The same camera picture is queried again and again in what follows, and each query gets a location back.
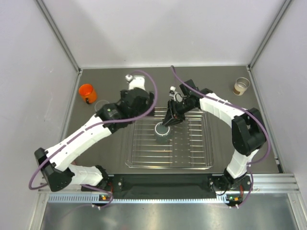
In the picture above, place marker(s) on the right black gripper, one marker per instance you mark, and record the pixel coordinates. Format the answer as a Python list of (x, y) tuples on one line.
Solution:
[(172, 107)]

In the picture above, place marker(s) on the dark grey ceramic mug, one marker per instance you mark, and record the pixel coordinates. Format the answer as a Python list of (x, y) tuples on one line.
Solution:
[(161, 133)]

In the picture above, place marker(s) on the clear plastic cup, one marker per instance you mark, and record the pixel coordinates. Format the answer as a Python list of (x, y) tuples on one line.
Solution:
[(98, 105)]

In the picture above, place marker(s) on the orange mug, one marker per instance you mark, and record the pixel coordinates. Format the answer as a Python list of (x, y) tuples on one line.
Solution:
[(87, 93)]

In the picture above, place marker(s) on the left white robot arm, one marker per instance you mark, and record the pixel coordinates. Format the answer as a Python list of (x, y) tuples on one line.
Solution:
[(56, 162)]

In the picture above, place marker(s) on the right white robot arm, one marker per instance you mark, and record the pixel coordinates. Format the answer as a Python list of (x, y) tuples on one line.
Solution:
[(248, 132)]

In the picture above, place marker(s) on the steel cup with sleeve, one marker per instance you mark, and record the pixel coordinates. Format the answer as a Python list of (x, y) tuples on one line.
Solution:
[(240, 86)]

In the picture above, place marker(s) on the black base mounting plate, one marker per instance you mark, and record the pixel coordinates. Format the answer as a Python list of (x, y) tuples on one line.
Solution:
[(173, 186)]

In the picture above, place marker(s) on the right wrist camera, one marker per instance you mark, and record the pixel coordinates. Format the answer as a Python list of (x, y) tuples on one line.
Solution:
[(177, 97)]

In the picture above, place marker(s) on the wire dish rack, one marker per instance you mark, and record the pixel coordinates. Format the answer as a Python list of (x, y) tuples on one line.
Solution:
[(189, 144)]

